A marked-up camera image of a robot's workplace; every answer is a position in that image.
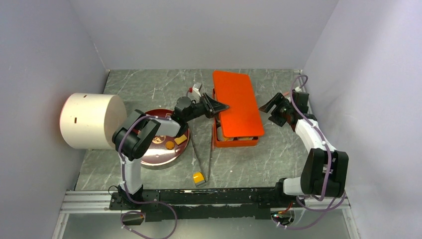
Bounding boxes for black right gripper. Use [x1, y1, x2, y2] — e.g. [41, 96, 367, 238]
[259, 93, 294, 127]

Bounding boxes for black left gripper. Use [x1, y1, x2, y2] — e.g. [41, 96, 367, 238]
[185, 93, 230, 122]

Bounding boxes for metal tongs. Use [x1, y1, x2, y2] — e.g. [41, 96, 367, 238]
[190, 123, 214, 186]

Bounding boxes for orange box lid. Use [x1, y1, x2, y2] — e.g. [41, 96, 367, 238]
[212, 71, 265, 138]

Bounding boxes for orange compartment box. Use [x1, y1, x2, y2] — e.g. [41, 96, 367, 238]
[212, 87, 259, 148]

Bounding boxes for dark red round plate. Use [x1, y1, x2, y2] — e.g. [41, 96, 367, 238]
[141, 129, 190, 167]

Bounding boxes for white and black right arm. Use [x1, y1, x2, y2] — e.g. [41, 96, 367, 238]
[259, 90, 349, 207]

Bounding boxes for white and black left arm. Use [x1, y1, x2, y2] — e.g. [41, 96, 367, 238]
[112, 93, 229, 209]

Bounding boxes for rectangular butter biscuit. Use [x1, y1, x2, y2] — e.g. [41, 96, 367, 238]
[174, 134, 188, 145]

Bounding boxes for round orange cookie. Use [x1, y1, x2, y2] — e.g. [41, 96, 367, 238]
[165, 141, 175, 150]

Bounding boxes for yellow small block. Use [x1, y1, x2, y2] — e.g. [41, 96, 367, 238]
[193, 172, 206, 187]

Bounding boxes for white cylinder container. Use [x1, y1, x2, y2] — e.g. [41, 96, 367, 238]
[59, 93, 127, 150]

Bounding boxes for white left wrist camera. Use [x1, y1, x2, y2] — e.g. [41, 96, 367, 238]
[188, 82, 203, 98]

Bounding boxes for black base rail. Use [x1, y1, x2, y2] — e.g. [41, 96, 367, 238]
[109, 186, 297, 222]

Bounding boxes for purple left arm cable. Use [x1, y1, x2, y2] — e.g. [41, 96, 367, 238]
[117, 115, 179, 239]

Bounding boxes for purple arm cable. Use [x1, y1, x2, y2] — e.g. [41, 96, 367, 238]
[272, 74, 347, 231]
[117, 115, 179, 239]

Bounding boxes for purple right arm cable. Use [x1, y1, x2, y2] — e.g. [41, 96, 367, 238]
[272, 74, 347, 231]

